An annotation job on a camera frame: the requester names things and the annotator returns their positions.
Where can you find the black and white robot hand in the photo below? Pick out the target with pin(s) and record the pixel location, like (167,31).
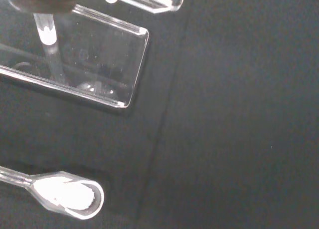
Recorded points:
(37,3)

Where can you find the clear acrylic funnel stand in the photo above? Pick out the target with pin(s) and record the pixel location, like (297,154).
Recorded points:
(104,64)

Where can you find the black bench cloth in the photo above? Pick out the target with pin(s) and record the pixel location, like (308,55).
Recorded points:
(236,126)

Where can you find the glass weighing funnel white powder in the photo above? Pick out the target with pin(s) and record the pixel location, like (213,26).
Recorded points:
(67,194)

